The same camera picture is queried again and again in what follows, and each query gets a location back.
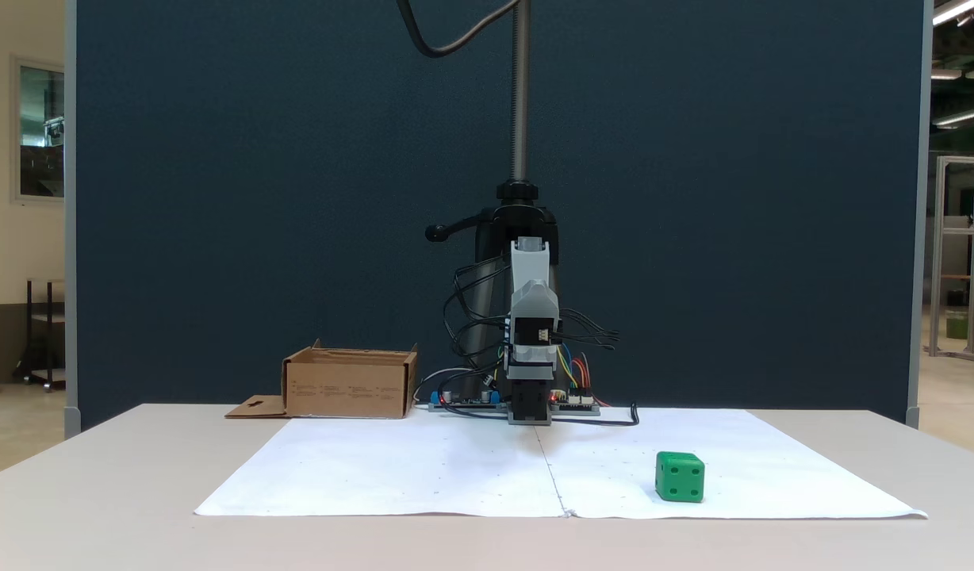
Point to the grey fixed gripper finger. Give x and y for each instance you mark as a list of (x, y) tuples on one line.
[(534, 301)]

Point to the green dice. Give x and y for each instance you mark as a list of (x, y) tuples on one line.
[(680, 477)]

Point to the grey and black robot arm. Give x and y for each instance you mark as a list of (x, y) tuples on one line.
[(529, 258)]

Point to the blue circuit board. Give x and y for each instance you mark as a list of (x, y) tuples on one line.
[(463, 401)]

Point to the white paper sheet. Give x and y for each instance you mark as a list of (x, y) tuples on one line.
[(757, 468), (408, 468)]

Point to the black tripod with metal column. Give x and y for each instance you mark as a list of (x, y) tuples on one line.
[(520, 119)]

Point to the brown cardboard box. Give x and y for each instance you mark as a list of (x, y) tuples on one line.
[(344, 390)]

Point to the dark blue partition panel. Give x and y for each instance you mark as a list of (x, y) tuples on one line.
[(257, 198)]

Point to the black shelf cart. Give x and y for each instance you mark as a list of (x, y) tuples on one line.
[(39, 349)]

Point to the ceiling strip light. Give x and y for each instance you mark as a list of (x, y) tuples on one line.
[(959, 9)]

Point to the aluminium frame stand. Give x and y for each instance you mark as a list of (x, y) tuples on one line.
[(960, 238)]

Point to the wall window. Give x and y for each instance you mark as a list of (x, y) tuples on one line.
[(41, 131)]

